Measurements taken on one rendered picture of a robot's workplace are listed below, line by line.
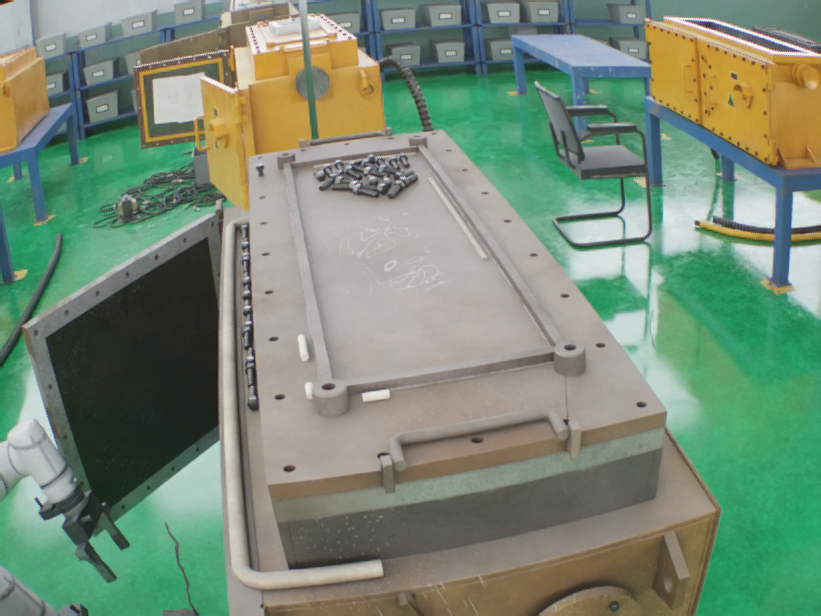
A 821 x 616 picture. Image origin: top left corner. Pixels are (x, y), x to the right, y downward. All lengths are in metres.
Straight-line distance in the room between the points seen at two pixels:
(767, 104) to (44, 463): 3.83
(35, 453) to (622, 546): 1.12
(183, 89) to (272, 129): 1.56
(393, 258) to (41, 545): 2.16
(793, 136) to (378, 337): 3.84
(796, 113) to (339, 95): 2.48
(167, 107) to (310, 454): 4.54
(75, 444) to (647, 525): 1.32
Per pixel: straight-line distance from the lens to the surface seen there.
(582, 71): 7.10
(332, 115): 3.92
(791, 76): 4.76
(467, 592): 1.03
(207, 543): 3.09
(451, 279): 1.36
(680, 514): 1.09
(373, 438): 1.02
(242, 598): 1.02
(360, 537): 1.02
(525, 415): 1.01
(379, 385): 1.10
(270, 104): 3.88
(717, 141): 5.18
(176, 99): 5.40
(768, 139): 4.61
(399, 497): 0.99
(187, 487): 3.39
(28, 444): 1.73
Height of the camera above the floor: 1.92
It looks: 26 degrees down
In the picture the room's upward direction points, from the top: 6 degrees counter-clockwise
